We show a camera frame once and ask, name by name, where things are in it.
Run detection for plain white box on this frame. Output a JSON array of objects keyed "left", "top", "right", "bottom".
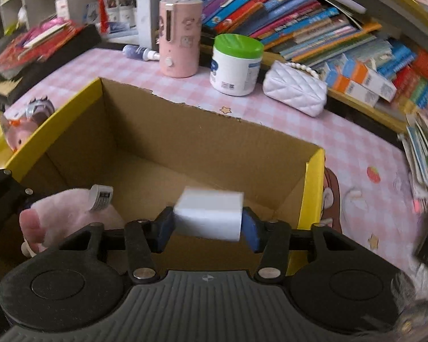
[{"left": 173, "top": 186, "right": 245, "bottom": 242}]

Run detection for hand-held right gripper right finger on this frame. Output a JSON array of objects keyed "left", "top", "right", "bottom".
[{"left": 242, "top": 207, "right": 364, "bottom": 286}]

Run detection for white pen holder with pens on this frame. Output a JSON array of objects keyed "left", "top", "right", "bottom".
[{"left": 108, "top": 0, "right": 121, "bottom": 26}]

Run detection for pink plastic bag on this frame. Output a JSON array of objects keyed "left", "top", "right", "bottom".
[{"left": 21, "top": 17, "right": 72, "bottom": 43}]

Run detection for pink plush toy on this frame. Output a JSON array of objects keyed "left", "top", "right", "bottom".
[{"left": 19, "top": 184, "right": 127, "bottom": 257}]

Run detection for large white pen holder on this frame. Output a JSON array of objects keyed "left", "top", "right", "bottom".
[{"left": 119, "top": 0, "right": 137, "bottom": 28}]

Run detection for white shelf unit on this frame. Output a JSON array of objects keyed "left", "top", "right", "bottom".
[{"left": 0, "top": 0, "right": 159, "bottom": 52}]

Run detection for pink doll toy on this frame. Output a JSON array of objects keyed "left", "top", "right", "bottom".
[{"left": 0, "top": 96, "right": 56, "bottom": 150}]

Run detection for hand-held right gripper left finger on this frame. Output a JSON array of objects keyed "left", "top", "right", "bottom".
[{"left": 55, "top": 207, "right": 176, "bottom": 285}]

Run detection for yellow cardboard box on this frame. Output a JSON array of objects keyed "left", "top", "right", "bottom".
[{"left": 5, "top": 77, "right": 326, "bottom": 278}]

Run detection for white fluffy item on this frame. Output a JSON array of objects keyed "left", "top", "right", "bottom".
[{"left": 392, "top": 253, "right": 428, "bottom": 332}]

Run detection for black electronic keyboard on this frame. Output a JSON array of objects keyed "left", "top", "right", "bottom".
[{"left": 0, "top": 25, "right": 102, "bottom": 105}]

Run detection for red plastic bags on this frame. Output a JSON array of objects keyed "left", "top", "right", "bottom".
[{"left": 0, "top": 21, "right": 84, "bottom": 75}]

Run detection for blue spray bottle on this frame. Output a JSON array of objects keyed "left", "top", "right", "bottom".
[{"left": 122, "top": 44, "right": 161, "bottom": 62}]

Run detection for pink checked tablecloth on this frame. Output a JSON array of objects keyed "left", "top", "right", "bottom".
[{"left": 0, "top": 47, "right": 428, "bottom": 282}]

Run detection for wooden bookshelf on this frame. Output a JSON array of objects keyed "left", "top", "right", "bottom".
[{"left": 185, "top": 0, "right": 428, "bottom": 134}]

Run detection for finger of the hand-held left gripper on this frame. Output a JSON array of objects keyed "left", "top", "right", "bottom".
[{"left": 0, "top": 168, "right": 34, "bottom": 237}]

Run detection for orange and white carton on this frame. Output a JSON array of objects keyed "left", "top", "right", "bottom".
[
  {"left": 339, "top": 55, "right": 397, "bottom": 102},
  {"left": 324, "top": 68, "right": 380, "bottom": 107}
]

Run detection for pile of loose booklets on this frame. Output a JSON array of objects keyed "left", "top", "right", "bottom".
[{"left": 399, "top": 112, "right": 428, "bottom": 200}]

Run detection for white jar with green lid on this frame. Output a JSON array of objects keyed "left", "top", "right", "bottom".
[{"left": 210, "top": 34, "right": 264, "bottom": 97}]

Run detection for red hanging ornament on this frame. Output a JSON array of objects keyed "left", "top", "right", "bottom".
[{"left": 96, "top": 0, "right": 110, "bottom": 34}]

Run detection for row of thick colourful books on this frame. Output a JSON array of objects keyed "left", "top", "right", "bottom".
[{"left": 187, "top": 0, "right": 428, "bottom": 111}]

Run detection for pink cylindrical humidifier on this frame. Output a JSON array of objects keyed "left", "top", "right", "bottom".
[{"left": 158, "top": 0, "right": 203, "bottom": 78}]

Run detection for white quilted purse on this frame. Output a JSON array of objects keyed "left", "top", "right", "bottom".
[{"left": 263, "top": 60, "right": 328, "bottom": 117}]

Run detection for white notebook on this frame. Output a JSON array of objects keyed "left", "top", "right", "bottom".
[{"left": 23, "top": 25, "right": 70, "bottom": 48}]

